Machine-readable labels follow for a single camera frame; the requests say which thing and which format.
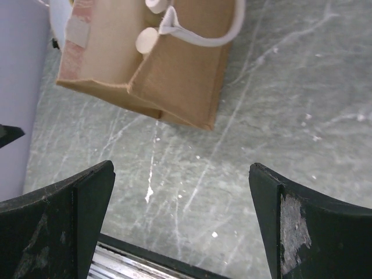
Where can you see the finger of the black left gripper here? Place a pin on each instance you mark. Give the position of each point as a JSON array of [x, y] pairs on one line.
[[9, 134]]

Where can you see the brown canvas bag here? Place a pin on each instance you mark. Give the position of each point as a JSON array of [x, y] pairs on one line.
[[179, 81]]

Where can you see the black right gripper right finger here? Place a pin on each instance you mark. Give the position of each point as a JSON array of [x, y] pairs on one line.
[[307, 234]]

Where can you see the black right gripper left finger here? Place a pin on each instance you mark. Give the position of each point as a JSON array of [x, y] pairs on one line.
[[52, 232]]

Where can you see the beige cylinder bottle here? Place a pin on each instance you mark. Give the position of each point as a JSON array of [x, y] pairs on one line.
[[146, 40]]

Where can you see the amber bottle white cap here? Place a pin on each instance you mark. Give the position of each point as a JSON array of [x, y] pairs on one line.
[[157, 6]]

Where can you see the aluminium rail frame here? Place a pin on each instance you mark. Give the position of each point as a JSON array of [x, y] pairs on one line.
[[114, 258]]

